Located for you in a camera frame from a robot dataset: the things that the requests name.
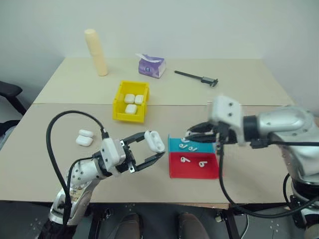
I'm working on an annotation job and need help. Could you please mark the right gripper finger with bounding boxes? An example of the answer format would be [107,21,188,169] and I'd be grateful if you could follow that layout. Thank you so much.
[185,132,217,143]
[186,121,215,135]

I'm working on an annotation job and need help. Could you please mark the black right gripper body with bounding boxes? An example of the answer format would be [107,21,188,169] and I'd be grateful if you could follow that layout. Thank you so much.
[211,121,238,145]

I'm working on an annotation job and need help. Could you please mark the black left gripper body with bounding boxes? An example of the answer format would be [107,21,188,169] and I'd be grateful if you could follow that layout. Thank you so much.
[115,138,138,174]

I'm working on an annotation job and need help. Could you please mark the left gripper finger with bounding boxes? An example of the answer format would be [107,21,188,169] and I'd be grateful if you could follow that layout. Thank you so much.
[134,152,167,172]
[123,131,147,148]

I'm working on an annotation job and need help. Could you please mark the yellow plastic bin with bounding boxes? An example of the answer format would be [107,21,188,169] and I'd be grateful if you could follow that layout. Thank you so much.
[112,80,151,124]

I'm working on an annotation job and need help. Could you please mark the blue tray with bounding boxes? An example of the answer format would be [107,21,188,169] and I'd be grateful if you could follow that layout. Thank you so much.
[167,134,218,154]

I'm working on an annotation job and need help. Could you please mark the red tray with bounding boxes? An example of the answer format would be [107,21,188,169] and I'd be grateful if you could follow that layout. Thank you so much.
[168,151,224,180]

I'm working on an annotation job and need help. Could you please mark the black caliper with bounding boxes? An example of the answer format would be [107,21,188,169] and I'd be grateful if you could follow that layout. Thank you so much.
[174,70,220,89]

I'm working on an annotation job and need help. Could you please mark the dark brown rounded shape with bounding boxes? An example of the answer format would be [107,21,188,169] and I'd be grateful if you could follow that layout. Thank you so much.
[115,212,143,239]
[177,212,209,239]

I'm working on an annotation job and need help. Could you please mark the purple tissue pack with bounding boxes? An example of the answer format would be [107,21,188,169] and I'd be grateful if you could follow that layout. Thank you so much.
[135,52,167,79]

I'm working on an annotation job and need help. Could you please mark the cream cylindrical bottle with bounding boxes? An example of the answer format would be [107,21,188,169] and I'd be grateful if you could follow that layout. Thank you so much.
[84,28,109,77]

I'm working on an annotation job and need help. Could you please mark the black chair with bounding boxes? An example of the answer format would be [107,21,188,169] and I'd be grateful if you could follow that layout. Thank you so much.
[0,80,27,116]

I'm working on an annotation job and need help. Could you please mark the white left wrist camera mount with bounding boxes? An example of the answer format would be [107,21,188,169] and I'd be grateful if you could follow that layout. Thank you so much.
[100,138,127,175]

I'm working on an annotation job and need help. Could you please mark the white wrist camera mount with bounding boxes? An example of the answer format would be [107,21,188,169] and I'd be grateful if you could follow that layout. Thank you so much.
[207,95,247,147]
[100,138,127,175]

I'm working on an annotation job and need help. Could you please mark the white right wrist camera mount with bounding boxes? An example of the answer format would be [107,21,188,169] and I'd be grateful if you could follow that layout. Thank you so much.
[207,95,247,147]

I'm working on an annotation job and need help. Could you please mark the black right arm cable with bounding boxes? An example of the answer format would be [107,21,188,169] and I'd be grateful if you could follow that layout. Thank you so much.
[216,138,319,220]

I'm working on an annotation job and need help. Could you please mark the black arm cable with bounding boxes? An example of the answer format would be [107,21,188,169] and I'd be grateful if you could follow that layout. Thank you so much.
[216,138,319,220]
[46,110,110,225]

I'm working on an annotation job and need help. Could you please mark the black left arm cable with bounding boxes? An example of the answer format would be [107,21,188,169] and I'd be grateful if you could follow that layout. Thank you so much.
[46,110,110,225]

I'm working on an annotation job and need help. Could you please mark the white cable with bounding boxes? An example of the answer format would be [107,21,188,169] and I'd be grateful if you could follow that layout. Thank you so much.
[238,214,251,239]

